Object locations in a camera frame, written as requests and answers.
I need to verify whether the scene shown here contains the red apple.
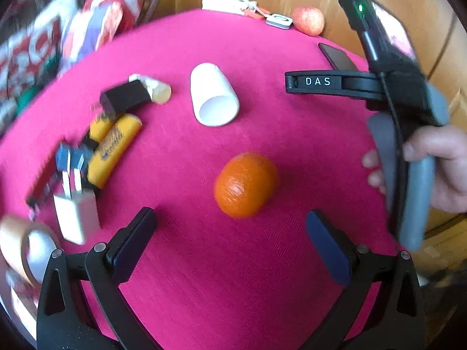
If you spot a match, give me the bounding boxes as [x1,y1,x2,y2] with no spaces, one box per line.
[292,6,325,37]

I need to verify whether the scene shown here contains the person's right hand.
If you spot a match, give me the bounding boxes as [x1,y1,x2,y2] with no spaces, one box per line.
[362,124,467,213]

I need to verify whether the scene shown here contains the tan cardboard cylinder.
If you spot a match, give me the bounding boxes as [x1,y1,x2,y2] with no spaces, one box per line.
[129,74,172,105]

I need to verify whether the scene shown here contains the pink tablecloth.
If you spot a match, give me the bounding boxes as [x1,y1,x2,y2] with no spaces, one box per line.
[0,7,402,350]

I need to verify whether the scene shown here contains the white power bank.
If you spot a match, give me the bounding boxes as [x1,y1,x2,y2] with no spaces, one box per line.
[201,0,245,15]

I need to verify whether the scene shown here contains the black smartphone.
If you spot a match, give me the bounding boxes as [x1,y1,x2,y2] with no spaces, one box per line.
[318,43,360,71]

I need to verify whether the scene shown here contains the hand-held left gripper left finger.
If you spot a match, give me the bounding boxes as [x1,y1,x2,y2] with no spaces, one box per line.
[36,207,161,350]

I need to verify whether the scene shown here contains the orange tangerine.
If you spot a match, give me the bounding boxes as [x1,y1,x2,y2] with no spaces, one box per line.
[214,152,280,219]

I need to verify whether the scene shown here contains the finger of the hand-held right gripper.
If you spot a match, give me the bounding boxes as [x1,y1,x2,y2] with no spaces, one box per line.
[285,71,384,100]

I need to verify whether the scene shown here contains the red patterned seat cushion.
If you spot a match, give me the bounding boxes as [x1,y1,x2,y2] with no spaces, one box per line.
[0,0,79,125]

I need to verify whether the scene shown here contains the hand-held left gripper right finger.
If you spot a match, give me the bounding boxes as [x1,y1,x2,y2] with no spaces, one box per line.
[303,209,426,350]

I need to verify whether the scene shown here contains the black and cream block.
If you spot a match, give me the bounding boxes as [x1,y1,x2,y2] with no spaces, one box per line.
[100,80,151,118]

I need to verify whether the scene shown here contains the white charger plug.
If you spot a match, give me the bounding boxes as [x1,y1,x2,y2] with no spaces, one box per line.
[53,169,101,246]

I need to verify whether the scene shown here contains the white cylinder tube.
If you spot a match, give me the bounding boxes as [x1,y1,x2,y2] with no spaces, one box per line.
[190,63,241,128]

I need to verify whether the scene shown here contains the brown packing tape roll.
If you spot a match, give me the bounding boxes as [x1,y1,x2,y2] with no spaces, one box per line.
[0,215,61,286]

